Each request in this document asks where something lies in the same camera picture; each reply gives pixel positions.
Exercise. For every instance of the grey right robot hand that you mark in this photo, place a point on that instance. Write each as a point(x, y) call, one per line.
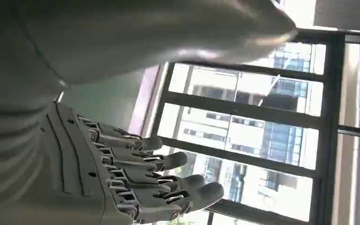
point(130, 34)

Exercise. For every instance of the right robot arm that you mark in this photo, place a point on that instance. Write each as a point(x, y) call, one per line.
point(9, 161)

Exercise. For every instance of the black window frame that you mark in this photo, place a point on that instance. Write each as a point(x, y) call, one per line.
point(329, 124)

